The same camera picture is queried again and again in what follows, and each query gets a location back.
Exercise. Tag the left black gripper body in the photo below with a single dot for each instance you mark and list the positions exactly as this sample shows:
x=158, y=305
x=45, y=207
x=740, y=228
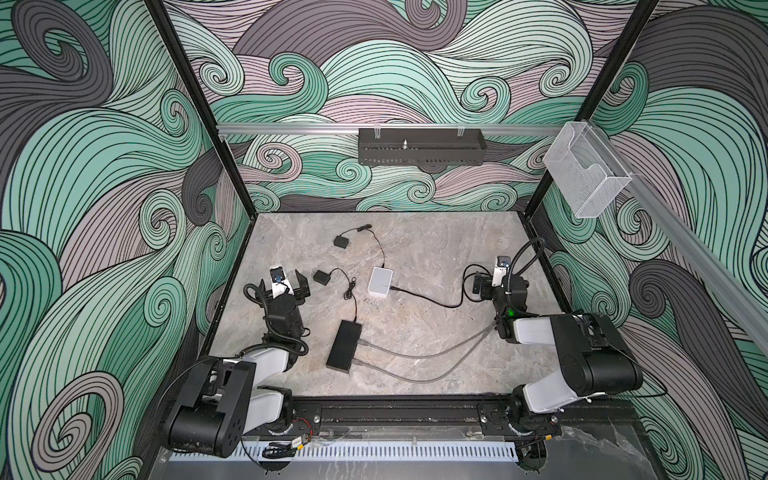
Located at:
x=298, y=293

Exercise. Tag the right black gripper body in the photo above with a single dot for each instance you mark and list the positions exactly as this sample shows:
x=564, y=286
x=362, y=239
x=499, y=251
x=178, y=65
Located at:
x=487, y=290

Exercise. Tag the black power adapter with cable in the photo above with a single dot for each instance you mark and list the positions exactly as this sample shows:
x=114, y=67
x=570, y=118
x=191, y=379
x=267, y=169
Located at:
x=323, y=278

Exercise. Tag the black network switch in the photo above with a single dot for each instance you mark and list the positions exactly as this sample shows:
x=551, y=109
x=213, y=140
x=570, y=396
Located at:
x=344, y=346

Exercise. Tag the white network switch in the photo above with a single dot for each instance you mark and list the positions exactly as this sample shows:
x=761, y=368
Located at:
x=380, y=282

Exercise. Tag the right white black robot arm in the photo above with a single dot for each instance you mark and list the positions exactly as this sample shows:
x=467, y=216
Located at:
x=592, y=358

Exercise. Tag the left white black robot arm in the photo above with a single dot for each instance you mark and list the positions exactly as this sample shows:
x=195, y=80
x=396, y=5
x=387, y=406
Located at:
x=222, y=398

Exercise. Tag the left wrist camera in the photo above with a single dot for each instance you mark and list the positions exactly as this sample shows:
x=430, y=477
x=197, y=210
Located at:
x=279, y=284

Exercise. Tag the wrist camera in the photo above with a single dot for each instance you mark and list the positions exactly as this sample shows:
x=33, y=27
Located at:
x=501, y=269
x=279, y=284

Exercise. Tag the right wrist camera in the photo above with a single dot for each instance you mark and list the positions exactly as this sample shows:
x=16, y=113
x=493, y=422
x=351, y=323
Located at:
x=501, y=269

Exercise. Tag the clear plastic wall holder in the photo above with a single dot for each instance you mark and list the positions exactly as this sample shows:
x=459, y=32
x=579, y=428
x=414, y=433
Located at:
x=588, y=171

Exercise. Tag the aluminium wall rail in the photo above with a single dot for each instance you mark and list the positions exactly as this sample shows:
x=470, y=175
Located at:
x=305, y=128

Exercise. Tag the black wall tray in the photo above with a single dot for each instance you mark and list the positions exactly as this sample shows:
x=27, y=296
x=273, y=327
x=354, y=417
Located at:
x=430, y=150

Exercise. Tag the white slotted cable duct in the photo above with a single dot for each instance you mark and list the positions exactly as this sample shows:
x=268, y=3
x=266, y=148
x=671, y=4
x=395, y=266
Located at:
x=362, y=451

